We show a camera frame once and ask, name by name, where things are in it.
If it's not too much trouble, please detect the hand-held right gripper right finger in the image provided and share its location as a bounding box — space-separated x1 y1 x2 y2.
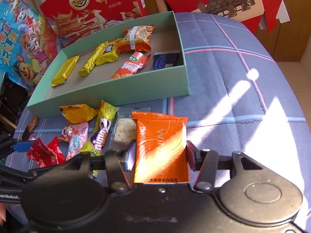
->
186 140 271 193

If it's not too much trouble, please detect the clear round cake packet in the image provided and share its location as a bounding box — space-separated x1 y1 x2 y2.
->
110 107 151 151

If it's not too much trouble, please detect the red horse print gift box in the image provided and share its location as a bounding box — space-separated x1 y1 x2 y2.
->
39 0 149 48

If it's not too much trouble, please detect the long yellow snack packet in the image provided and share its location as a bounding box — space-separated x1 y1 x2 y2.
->
78 41 109 77

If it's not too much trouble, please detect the tall brown cardboard box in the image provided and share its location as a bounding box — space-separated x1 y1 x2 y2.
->
255 0 311 62

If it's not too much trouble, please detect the orange striped noodle packet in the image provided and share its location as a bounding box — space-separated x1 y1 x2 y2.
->
122 25 155 52

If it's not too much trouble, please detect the long orange snack packet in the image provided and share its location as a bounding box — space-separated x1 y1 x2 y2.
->
110 52 152 80

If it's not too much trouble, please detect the square orange snack packet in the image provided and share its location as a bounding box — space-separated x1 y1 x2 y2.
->
132 111 190 183

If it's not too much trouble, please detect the small red candy packet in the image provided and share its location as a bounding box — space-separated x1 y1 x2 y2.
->
47 136 66 164

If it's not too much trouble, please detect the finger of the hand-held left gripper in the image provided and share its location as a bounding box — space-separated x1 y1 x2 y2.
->
0 133 35 162

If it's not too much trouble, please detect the green cardboard box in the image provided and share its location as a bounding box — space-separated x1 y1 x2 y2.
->
27 11 190 119

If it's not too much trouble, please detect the yellow orange packet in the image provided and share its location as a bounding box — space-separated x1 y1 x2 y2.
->
59 103 98 124

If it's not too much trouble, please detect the blue cartoon gift bag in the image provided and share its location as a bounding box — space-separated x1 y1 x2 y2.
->
0 0 59 91

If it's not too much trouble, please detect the yellow purple candy packet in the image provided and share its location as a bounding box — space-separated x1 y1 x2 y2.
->
80 99 116 178

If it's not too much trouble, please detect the yellow packet dark label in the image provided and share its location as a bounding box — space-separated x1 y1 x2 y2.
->
96 38 125 65

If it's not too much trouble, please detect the square yellow snack packet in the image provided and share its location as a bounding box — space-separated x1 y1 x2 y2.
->
52 55 80 87

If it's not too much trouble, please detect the pink candy packet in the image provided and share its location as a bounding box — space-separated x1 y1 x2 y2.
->
66 122 89 161

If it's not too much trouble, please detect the red foil candy wrapper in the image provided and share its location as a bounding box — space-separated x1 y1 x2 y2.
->
27 138 54 168

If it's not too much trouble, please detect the red white cartoon packet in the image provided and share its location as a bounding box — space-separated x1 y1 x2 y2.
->
58 122 79 142

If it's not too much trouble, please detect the brown wrapped candy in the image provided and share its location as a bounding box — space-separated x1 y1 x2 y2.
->
27 115 38 134

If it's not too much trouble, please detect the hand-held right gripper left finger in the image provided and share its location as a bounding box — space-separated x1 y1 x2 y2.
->
66 141 137 193

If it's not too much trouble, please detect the dark blue snack packet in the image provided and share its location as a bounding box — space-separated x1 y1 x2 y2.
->
152 50 181 71

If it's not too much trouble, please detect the plaid blue tablecloth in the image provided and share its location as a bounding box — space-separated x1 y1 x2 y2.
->
5 12 311 224

